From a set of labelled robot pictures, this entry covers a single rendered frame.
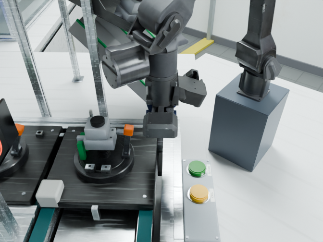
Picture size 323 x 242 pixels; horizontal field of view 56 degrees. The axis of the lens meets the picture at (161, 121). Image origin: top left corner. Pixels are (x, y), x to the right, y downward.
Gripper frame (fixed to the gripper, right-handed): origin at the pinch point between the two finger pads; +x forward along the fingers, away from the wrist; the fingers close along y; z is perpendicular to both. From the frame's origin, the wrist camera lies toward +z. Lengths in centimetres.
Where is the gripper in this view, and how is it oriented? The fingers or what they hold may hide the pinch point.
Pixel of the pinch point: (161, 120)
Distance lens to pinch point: 62.8
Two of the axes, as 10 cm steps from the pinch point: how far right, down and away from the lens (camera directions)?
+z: 10.0, 0.1, -0.2
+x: 0.0, 7.7, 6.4
